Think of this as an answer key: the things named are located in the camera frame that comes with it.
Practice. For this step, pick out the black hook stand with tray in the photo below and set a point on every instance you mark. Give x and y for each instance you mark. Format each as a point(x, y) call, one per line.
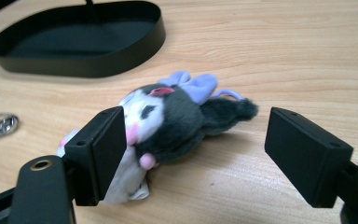
point(80, 65)

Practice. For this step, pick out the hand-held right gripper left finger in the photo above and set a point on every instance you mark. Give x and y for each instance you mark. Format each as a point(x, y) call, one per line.
point(105, 149)

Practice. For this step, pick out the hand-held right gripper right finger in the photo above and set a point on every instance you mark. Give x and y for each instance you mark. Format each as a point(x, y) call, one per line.
point(307, 155)

